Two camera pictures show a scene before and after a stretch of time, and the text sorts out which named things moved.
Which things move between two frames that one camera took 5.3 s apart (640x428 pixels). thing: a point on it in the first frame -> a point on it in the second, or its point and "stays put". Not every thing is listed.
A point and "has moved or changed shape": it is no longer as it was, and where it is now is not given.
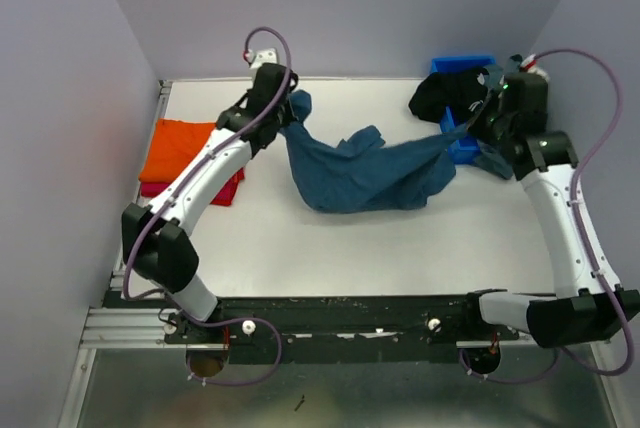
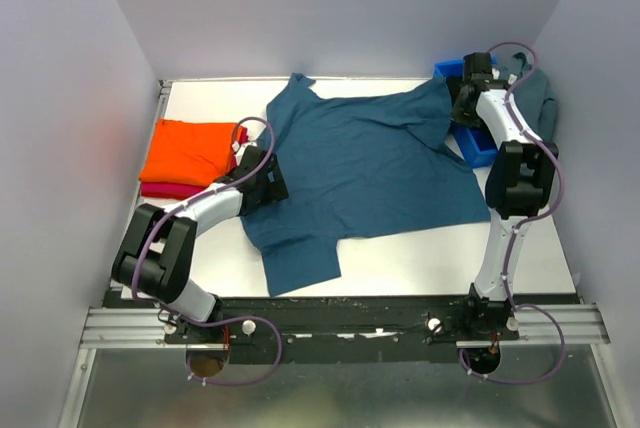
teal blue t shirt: (365, 172) has moved or changed shape
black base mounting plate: (301, 330) stays put
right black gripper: (477, 123) -> (460, 119)
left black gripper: (287, 117) -> (276, 190)
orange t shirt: (172, 146) stays put
